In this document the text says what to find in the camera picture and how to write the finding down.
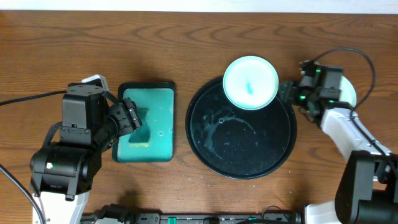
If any dark green sponge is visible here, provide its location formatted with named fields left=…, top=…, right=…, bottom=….
left=129, top=108, right=151, bottom=147

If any mint green plate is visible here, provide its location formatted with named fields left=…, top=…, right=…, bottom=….
left=339, top=76, right=357, bottom=107

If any mint plate with stain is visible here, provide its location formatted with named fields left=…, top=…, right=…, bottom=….
left=223, top=56, right=279, bottom=110

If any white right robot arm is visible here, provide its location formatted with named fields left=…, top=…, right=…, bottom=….
left=278, top=65, right=397, bottom=224

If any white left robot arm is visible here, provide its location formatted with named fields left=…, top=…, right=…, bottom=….
left=30, top=75, right=142, bottom=223

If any black rectangular soap tray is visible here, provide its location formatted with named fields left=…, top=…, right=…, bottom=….
left=112, top=82, right=175, bottom=163

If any round black tray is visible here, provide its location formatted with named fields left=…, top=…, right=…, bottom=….
left=185, top=77, right=297, bottom=179

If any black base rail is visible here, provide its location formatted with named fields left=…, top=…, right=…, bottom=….
left=80, top=204, right=304, bottom=224

